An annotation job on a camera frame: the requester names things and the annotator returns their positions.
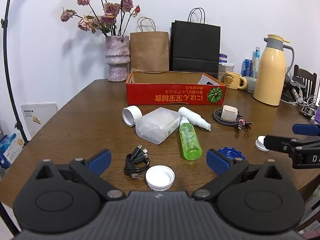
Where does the blue printed packet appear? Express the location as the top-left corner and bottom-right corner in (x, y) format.
(0, 135), (12, 170)

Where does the dark wooden chair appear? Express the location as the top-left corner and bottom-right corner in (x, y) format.
(291, 65), (317, 98)

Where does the yellow bear mug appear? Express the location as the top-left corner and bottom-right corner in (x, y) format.
(224, 71), (248, 90)

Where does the green spray bottle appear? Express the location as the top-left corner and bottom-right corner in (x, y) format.
(179, 117), (203, 160)

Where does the black usb cable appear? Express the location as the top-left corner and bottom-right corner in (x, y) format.
(123, 144), (151, 180)

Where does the black paper bag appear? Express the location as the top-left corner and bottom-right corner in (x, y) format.
(169, 7), (221, 73)

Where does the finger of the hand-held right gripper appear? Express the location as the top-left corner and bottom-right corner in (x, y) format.
(263, 134), (302, 153)
(292, 123), (320, 137)

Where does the clear bottle blue cap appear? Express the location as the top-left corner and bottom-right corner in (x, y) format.
(251, 46), (261, 79)

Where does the white spray bottle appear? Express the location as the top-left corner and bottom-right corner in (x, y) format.
(178, 106), (212, 131)

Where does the white cylindrical cap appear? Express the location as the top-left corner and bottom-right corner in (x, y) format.
(122, 106), (142, 127)

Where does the red cardboard box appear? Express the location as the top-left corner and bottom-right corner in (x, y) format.
(126, 71), (227, 105)

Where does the white cable tangle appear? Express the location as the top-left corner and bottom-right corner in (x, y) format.
(296, 94), (319, 113)

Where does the black light stand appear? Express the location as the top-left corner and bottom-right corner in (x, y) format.
(0, 0), (28, 235)

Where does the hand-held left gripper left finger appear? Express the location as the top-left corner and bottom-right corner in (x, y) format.
(35, 149), (126, 202)

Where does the small white cap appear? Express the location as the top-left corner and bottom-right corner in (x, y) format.
(255, 135), (270, 152)

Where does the blue drink can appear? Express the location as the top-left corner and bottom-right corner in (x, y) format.
(241, 59), (253, 78)

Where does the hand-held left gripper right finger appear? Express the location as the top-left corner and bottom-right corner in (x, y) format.
(191, 149), (284, 202)

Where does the braided cable coil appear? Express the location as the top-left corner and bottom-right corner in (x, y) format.
(213, 108), (254, 132)

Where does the white packet yellow sticker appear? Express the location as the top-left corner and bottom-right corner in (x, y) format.
(5, 132), (25, 163)

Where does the yellow thermos jug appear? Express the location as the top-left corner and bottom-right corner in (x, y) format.
(253, 34), (295, 106)

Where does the grey bowl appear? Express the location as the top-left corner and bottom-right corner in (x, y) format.
(244, 76), (257, 93)

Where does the white board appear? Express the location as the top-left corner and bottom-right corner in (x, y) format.
(20, 102), (58, 140)

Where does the brown paper bag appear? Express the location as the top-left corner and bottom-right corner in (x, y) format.
(130, 17), (169, 72)

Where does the translucent plastic container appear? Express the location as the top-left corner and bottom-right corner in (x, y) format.
(135, 107), (181, 145)

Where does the pink marbled vase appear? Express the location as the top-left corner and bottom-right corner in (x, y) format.
(105, 35), (131, 82)

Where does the white screw lid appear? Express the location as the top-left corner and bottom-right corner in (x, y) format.
(145, 165), (175, 190)

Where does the dried rose bouquet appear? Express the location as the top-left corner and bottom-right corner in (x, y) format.
(60, 0), (141, 37)

